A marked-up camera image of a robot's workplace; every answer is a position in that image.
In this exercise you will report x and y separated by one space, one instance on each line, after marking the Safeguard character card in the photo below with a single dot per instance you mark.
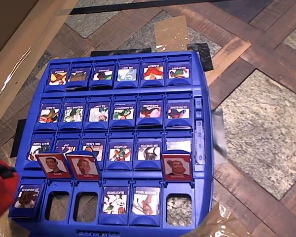
150 111

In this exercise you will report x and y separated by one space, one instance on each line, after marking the red tile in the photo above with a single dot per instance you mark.
54 165
84 166
28 197
176 166

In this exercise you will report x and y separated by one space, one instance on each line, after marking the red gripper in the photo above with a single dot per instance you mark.
1 183

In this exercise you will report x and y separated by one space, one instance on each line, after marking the cardboard box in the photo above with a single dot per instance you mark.
19 44

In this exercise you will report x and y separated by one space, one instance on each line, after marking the blue flap with Shadow Ninja card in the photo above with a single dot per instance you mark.
146 201

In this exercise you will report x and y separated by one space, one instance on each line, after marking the blank white flip tile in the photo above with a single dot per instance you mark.
178 144

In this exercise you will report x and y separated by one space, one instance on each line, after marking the Glance flip tile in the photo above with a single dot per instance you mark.
48 114

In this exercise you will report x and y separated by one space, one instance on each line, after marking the Atlantia flip tile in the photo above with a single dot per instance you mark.
120 153

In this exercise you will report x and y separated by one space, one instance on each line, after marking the large crumpled brown tape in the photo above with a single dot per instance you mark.
219 222

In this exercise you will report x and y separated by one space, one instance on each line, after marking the small tan tape piece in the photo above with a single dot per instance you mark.
43 69

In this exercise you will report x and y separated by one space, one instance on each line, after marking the blue guess who game board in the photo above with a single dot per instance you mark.
148 91

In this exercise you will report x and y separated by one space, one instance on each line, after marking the blue flap with Beast Tamer card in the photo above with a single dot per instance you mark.
38 145

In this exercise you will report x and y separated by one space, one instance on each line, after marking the grey silver tape patch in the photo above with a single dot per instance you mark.
219 133

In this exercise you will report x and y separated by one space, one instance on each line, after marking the Madame Vine flip tile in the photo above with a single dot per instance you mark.
73 114

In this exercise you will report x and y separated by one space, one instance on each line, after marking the Thundershock character card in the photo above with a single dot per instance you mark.
123 113

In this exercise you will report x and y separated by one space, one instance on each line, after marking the blue flap with Blasteroid card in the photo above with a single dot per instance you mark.
114 201

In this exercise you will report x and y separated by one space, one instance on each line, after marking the long thin black tape strip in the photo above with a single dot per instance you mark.
113 8

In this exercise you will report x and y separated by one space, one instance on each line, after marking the flat brown tape patch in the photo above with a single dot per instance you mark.
171 32

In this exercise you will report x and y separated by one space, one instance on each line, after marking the Snapshot flip tile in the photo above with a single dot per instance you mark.
179 72

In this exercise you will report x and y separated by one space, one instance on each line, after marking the Mr Mist flip tile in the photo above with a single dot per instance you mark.
127 74

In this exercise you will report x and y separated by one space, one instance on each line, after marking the black tape patch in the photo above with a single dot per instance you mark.
203 56

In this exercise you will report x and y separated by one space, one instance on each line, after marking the Ice Light character card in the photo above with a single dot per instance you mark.
98 114

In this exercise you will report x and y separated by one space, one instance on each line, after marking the small crumpled brown tape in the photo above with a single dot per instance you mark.
5 229

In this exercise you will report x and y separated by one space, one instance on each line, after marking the narrow black tape piece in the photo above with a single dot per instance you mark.
18 135

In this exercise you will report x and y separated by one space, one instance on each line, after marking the Sir Stretch flip tile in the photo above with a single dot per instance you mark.
148 153

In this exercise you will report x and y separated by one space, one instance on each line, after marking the Sparlight flip tile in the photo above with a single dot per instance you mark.
102 74

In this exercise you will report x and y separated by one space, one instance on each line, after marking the Ultrasonic character card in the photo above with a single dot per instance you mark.
178 112

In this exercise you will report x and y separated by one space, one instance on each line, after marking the wide black tape strip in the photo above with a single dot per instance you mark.
121 52

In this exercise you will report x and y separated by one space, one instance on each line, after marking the brown picture flip tile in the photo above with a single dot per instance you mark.
77 76

